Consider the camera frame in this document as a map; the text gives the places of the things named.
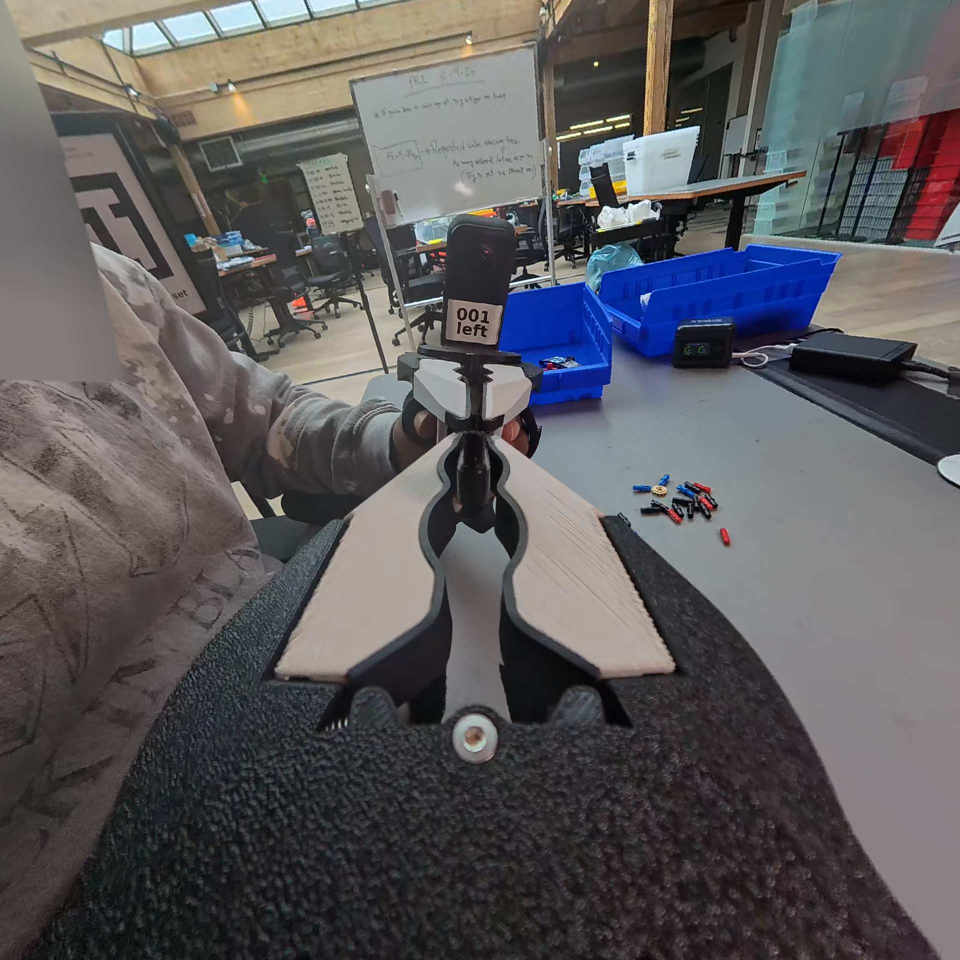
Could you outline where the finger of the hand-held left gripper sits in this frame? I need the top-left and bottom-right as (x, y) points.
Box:
(412, 358), (471, 419)
(478, 366), (535, 423)

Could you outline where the pile of small toy pins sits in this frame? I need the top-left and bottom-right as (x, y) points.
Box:
(632, 474), (730, 545)

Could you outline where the long blue plastic bin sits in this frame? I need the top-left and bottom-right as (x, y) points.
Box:
(600, 243), (843, 357)

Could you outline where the short blue plastic bin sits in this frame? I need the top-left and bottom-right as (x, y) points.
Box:
(498, 281), (612, 406)

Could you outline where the person's left forearm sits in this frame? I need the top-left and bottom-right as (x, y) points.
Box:
(202, 300), (402, 519)

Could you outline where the storage rack of red bins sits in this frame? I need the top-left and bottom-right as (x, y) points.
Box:
(832, 112), (960, 245)

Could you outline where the cluttered wooden table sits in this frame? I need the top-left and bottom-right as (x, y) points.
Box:
(187, 232), (301, 301)

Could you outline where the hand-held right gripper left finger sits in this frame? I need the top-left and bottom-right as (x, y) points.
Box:
(274, 435), (460, 684)

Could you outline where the grey desk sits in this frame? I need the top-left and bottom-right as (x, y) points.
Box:
(360, 322), (960, 960)

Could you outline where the person's grey printed sweatshirt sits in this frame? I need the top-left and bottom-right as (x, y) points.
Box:
(0, 247), (346, 960)

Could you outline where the black power adapter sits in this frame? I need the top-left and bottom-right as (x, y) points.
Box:
(789, 331), (918, 376)

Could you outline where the black desk mat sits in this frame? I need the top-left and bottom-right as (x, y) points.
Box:
(757, 326), (960, 466)

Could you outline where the black framed marker sign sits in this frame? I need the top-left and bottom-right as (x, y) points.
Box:
(56, 131), (207, 316)

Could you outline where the black battery charger box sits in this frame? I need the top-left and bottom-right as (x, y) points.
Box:
(672, 316), (736, 369)

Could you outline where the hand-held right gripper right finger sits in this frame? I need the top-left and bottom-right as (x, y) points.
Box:
(487, 441), (678, 680)

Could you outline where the teal plastic bag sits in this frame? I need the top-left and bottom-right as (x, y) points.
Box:
(585, 241), (646, 294)

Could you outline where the whiteboard on stand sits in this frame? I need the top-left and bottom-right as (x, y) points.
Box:
(348, 41), (560, 372)

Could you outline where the white storage box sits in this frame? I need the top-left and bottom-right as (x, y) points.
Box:
(624, 125), (702, 196)

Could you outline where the person's left hand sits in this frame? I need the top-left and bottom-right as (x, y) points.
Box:
(391, 407), (453, 471)

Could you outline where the wooden top office table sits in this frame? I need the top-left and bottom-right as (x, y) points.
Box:
(555, 171), (807, 264)

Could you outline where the white crumpled plastic bag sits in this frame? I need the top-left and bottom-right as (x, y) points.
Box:
(596, 198), (661, 230)

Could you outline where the paper flip chart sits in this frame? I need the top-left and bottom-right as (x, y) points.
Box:
(298, 153), (365, 234)

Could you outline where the black office chair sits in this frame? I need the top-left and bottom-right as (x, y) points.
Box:
(258, 243), (329, 350)
(307, 232), (366, 320)

